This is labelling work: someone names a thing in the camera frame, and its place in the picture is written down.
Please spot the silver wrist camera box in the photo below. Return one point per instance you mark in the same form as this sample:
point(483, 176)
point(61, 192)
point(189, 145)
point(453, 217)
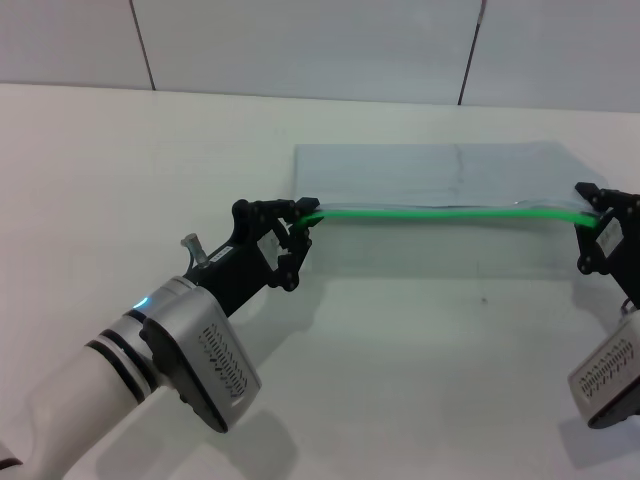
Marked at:
point(220, 360)
point(607, 375)

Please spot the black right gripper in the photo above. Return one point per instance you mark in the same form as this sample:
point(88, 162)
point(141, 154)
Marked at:
point(625, 250)

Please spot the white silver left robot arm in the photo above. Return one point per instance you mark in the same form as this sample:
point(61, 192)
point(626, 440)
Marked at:
point(75, 390)

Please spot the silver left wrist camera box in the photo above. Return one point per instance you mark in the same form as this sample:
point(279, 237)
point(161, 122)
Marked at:
point(220, 360)

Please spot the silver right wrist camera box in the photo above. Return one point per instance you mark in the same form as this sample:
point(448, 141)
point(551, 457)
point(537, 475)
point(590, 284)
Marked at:
point(607, 375)

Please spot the clear document bag green zipper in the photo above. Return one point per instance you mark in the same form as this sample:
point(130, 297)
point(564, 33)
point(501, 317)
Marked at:
point(425, 175)

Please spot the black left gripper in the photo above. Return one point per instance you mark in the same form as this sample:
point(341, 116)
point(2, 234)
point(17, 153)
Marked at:
point(240, 270)

